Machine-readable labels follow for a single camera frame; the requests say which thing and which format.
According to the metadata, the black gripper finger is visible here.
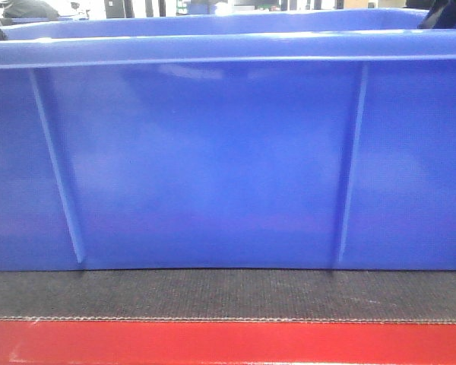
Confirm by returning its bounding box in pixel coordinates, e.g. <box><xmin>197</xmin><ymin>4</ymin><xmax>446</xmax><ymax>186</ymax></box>
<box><xmin>417</xmin><ymin>0</ymin><xmax>456</xmax><ymax>29</ymax></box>

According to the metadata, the large blue plastic bin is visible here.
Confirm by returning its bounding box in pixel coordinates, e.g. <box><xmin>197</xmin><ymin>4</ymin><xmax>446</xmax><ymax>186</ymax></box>
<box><xmin>0</xmin><ymin>9</ymin><xmax>456</xmax><ymax>271</ymax></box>

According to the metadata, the black conveyor belt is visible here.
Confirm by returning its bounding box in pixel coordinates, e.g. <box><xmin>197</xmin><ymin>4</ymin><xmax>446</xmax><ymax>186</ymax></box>
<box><xmin>0</xmin><ymin>269</ymin><xmax>456</xmax><ymax>323</ymax></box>

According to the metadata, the dark bag in background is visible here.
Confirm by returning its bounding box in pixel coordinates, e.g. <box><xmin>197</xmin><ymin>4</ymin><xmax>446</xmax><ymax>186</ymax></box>
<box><xmin>1</xmin><ymin>0</ymin><xmax>59</xmax><ymax>21</ymax></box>

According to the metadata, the red conveyor frame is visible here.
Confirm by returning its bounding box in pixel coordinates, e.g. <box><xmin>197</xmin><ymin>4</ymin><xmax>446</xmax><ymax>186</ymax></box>
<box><xmin>0</xmin><ymin>321</ymin><xmax>456</xmax><ymax>364</ymax></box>

